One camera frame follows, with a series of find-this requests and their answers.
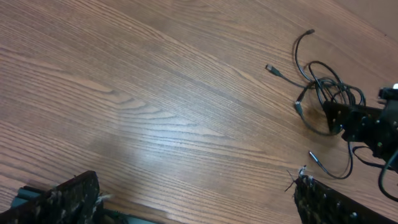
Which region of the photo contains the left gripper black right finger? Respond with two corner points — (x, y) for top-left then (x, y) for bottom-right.
(292, 166), (397, 224)

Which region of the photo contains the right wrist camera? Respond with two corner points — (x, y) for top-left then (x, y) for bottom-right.
(378, 83), (398, 101)

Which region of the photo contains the thin black usb cable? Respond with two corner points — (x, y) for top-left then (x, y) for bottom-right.
(294, 29), (354, 180)

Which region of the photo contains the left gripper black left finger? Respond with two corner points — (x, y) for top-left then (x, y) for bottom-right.
(1, 170), (100, 224)

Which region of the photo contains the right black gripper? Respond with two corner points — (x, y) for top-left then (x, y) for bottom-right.
(322, 101), (397, 161)

